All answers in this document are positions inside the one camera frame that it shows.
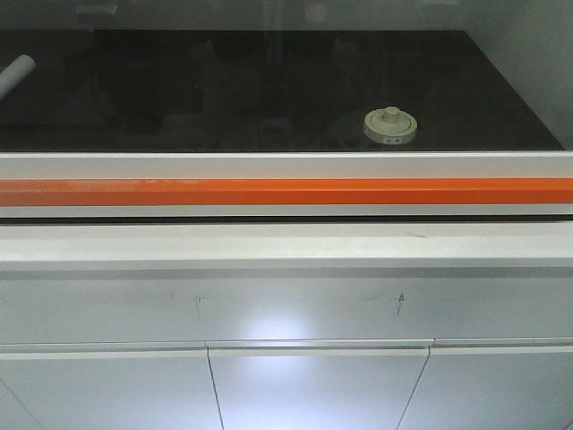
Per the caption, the white base cabinet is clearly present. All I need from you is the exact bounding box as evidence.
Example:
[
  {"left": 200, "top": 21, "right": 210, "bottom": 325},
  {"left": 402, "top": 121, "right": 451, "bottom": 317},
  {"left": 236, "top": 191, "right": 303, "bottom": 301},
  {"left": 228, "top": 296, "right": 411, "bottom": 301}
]
[{"left": 1, "top": 221, "right": 572, "bottom": 429}]

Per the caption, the white sash frame orange handle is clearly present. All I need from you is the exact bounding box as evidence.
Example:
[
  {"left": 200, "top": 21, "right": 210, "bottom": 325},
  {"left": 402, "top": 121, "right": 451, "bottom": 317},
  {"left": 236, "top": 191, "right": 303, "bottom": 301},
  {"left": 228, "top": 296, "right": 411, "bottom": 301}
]
[{"left": 1, "top": 151, "right": 572, "bottom": 218}]

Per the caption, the glass jar with cream lid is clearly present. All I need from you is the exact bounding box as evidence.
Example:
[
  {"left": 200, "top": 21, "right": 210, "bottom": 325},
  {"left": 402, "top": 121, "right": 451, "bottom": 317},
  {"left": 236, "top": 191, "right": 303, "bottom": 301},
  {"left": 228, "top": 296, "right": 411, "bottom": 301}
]
[{"left": 363, "top": 107, "right": 418, "bottom": 145}]

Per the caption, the grey plastic pipe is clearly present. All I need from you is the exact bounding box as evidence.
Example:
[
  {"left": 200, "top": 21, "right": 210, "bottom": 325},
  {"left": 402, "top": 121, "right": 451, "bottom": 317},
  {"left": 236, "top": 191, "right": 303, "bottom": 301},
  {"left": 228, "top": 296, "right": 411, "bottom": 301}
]
[{"left": 0, "top": 55, "right": 36, "bottom": 99}]

